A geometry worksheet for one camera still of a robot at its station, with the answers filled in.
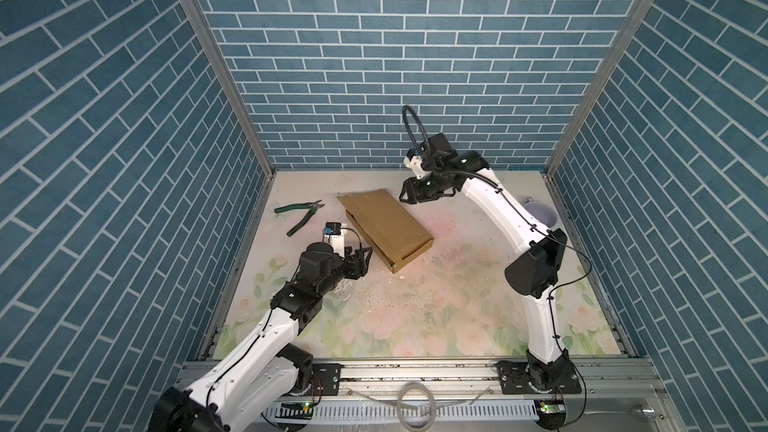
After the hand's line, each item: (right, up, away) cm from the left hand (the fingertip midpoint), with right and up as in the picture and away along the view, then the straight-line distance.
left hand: (360, 246), depth 79 cm
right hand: (+11, +13, +6) cm, 18 cm away
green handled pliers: (-21, +10, +29) cm, 37 cm away
